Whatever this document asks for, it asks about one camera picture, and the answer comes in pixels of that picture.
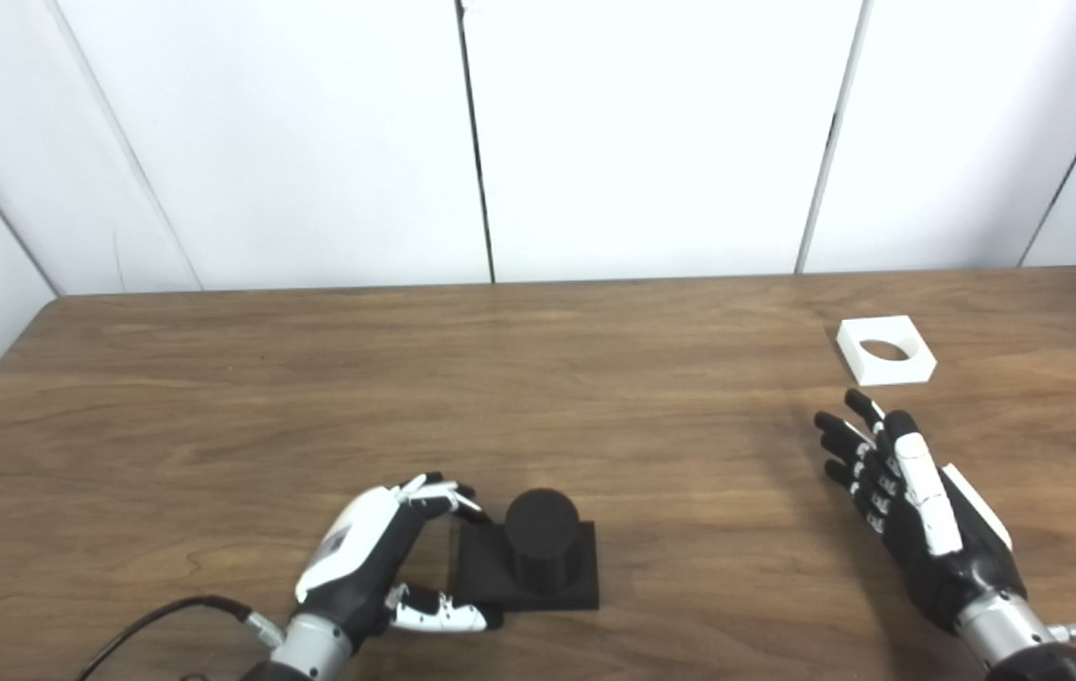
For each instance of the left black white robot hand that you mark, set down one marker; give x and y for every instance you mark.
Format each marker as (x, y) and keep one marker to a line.
(354, 534)

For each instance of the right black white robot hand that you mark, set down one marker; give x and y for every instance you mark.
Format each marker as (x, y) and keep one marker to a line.
(935, 530)

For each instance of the white square piece with hole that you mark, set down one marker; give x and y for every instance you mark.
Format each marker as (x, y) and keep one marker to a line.
(916, 364)

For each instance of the black peg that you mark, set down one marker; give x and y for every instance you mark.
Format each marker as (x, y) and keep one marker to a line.
(543, 544)

